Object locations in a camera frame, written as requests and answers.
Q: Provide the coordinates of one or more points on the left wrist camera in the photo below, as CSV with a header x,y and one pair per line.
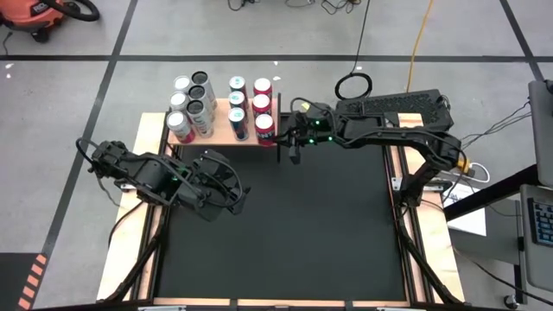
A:
x,y
214,159

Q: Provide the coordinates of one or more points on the black table mat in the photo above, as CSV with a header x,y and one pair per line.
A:
x,y
302,237

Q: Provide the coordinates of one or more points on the black stand beam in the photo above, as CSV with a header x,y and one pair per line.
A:
x,y
488,194

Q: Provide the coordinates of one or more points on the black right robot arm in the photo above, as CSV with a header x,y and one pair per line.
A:
x,y
410,134

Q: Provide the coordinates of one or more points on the white paper sheet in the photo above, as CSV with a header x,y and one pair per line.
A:
x,y
468,216

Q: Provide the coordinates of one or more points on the silver blue Red Bull can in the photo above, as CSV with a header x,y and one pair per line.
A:
x,y
236,98
237,82
237,116

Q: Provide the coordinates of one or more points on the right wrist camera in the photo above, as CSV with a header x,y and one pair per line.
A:
x,y
317,110

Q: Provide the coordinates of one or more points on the black caster wheel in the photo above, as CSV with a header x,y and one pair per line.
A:
x,y
510,300

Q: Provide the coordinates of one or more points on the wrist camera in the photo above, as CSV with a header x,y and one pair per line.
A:
x,y
317,110
214,159

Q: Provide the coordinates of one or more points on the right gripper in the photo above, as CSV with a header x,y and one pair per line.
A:
x,y
315,134

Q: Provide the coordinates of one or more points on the black orange striped floor ramp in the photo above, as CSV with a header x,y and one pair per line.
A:
x,y
13,281

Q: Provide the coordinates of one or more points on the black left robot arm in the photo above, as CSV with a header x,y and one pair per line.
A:
x,y
138,168

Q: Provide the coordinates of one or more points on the red soda can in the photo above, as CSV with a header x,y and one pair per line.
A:
x,y
264,125
262,85

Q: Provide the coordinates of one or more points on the orange Fanta can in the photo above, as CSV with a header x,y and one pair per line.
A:
x,y
261,102

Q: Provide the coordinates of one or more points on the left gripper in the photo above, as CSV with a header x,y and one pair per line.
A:
x,y
214,190

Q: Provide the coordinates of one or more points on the black perforated computer case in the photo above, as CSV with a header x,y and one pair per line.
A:
x,y
397,105

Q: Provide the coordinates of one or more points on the orange shop vacuum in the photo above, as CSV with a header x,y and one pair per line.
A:
x,y
30,15

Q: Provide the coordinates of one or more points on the wooden shelf with black frame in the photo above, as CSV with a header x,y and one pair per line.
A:
x,y
220,129

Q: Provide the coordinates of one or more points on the grey laptop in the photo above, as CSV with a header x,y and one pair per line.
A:
x,y
540,268

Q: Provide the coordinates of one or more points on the yellow paper tag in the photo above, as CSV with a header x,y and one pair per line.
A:
x,y
305,105

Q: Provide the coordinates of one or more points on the white pink soda can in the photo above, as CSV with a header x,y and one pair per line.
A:
x,y
182,82
178,123
177,100

